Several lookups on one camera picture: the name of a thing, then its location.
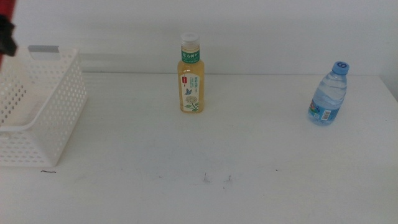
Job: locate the yellow tea bottle white cap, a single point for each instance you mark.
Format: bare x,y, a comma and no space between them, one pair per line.
191,93

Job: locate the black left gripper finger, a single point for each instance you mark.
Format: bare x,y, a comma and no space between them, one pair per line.
7,37

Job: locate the white perforated plastic basket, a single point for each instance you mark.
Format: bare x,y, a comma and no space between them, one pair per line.
62,102

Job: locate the red drink bottle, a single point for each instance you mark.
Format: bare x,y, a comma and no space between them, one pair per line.
6,6

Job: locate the small black thread scrap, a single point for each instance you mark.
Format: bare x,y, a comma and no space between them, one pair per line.
48,171

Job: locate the clear water bottle blue cap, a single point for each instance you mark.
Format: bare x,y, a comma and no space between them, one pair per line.
326,102

